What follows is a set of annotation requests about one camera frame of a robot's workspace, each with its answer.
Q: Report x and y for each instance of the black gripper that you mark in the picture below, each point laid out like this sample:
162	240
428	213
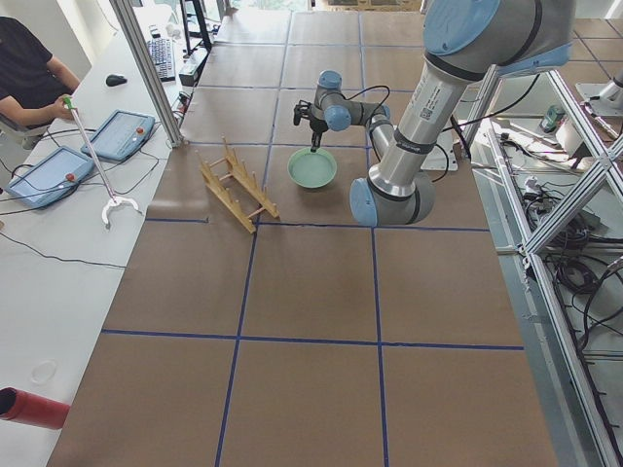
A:
318	125

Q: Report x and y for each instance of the light green round plate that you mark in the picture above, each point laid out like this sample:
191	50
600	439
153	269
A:
312	170

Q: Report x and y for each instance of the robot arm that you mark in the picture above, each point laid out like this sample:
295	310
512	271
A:
462	41
331	110

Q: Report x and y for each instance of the black keyboard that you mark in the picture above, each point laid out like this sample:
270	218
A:
162	54

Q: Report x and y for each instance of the far blue teach pendant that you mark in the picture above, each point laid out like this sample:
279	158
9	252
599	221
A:
122	135

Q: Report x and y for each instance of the blue teach pendant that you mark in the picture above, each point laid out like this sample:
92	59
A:
122	135
51	178

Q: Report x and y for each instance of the reacher grabber tool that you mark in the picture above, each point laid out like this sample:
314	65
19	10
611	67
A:
115	200

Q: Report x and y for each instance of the black computer mouse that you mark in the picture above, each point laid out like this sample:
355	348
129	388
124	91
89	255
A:
114	80

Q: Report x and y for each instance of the near blue teach pendant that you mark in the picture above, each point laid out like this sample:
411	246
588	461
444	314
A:
51	178

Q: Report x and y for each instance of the person in black shirt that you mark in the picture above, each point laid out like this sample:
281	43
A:
34	82

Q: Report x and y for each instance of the red cylinder bottle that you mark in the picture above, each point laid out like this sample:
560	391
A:
31	409

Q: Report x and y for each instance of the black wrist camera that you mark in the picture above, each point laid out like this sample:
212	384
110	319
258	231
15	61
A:
301	112

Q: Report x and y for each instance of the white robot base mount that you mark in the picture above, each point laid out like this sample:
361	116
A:
442	156

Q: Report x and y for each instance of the aluminium frame column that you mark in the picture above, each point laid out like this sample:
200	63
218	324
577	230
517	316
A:
126	17

